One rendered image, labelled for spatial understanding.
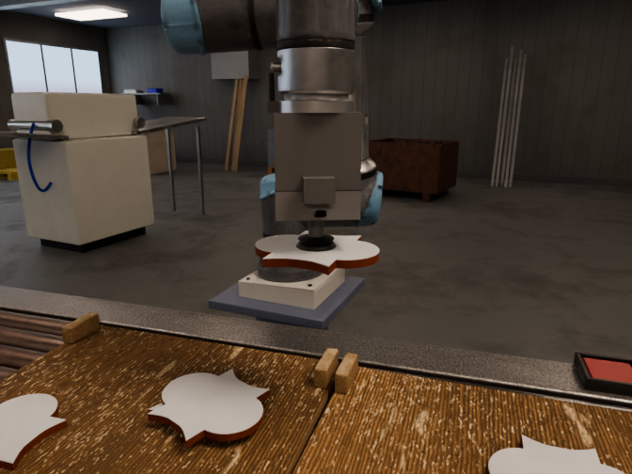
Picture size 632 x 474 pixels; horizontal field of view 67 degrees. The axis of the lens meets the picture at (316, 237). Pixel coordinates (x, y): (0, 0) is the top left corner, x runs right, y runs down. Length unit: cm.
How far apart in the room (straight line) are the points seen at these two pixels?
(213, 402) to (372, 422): 18
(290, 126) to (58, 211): 437
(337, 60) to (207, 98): 1087
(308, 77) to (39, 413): 47
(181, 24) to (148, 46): 1174
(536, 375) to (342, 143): 45
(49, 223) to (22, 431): 434
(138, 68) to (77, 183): 812
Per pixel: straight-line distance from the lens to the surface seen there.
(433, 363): 74
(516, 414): 63
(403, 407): 61
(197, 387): 61
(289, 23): 47
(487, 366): 76
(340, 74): 46
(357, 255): 48
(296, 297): 101
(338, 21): 47
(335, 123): 46
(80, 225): 466
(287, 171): 46
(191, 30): 60
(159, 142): 1006
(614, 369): 79
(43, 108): 464
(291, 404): 60
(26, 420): 64
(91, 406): 65
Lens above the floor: 128
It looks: 15 degrees down
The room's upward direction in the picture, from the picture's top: straight up
